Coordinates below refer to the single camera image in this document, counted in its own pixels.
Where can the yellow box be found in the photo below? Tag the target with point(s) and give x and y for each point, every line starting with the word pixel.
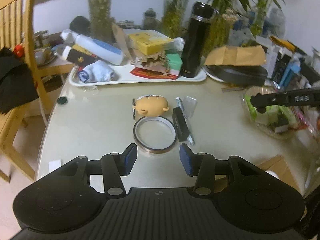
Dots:
pixel 150 42

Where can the white round plate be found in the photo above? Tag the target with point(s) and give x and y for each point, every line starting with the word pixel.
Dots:
pixel 212 76

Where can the small red item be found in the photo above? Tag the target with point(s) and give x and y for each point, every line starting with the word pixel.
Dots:
pixel 18 49

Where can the white lotion bottle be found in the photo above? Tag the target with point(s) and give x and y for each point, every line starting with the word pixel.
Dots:
pixel 100 48

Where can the black round cap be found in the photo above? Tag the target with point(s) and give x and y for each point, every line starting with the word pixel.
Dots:
pixel 62 100

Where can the wooden chair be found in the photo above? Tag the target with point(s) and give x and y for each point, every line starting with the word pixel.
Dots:
pixel 37 55

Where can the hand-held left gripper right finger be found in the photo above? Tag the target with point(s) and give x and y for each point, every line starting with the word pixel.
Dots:
pixel 187 158

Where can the brown paper envelope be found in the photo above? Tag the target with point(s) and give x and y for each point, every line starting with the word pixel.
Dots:
pixel 235 56

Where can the white plastic tray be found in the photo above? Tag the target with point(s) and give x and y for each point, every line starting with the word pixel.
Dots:
pixel 140 79

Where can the small white card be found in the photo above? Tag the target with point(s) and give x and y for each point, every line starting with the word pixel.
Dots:
pixel 54 165

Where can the glass vase with plant stems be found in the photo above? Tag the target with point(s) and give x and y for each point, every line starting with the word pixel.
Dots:
pixel 100 17
pixel 258 20
pixel 223 35
pixel 175 12

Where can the black and white small carton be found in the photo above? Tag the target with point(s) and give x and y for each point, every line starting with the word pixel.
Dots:
pixel 282 126

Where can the red packet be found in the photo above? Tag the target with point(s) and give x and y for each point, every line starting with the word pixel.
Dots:
pixel 152 73

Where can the low wooden side table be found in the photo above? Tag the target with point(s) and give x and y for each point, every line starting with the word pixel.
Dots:
pixel 55 68

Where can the row of upright cartons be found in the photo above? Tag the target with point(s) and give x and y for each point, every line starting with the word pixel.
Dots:
pixel 285 65

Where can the white green wet wipes pack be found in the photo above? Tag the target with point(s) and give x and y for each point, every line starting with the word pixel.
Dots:
pixel 287 116
pixel 253 112
pixel 271 115

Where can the brown crinkled paper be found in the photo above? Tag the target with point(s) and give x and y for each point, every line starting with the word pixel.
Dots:
pixel 150 60

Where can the small black box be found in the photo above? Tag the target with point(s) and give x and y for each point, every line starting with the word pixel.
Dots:
pixel 181 125

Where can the brown cardboard box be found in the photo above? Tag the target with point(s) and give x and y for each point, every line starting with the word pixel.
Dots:
pixel 275 165

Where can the black flat case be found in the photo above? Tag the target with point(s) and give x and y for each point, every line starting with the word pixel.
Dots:
pixel 237 75

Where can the metal bowl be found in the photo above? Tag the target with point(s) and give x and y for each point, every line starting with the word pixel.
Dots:
pixel 44 56

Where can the yellow utility knife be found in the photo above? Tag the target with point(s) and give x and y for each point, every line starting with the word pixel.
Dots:
pixel 282 43

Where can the green box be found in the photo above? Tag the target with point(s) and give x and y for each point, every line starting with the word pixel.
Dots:
pixel 174 63

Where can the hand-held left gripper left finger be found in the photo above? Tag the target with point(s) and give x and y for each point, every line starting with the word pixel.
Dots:
pixel 130 158

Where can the brown paper sheet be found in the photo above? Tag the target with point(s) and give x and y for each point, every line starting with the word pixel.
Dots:
pixel 121 40

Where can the black fuzzy item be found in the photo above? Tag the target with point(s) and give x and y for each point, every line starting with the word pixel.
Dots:
pixel 79 23

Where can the dark box with gold emblem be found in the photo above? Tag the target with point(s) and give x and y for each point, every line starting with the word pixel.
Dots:
pixel 80 56

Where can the blue and white sock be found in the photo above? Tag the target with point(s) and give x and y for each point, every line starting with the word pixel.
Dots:
pixel 97 72

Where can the yellow animal toy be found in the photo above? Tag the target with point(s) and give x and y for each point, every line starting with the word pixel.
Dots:
pixel 150 106

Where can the clear plastic case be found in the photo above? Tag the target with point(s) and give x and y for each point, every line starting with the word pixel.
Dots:
pixel 190 106

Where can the glass jar with dark lid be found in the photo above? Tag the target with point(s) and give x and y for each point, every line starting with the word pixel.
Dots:
pixel 150 18

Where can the silver pen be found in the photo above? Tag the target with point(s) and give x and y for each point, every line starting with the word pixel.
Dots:
pixel 191 137

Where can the black cloth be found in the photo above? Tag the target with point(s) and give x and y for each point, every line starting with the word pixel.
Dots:
pixel 15 85

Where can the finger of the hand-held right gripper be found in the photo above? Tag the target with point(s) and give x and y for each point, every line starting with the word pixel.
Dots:
pixel 260 100

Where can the black thermos bottle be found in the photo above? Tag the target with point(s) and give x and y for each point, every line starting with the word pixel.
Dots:
pixel 195 45

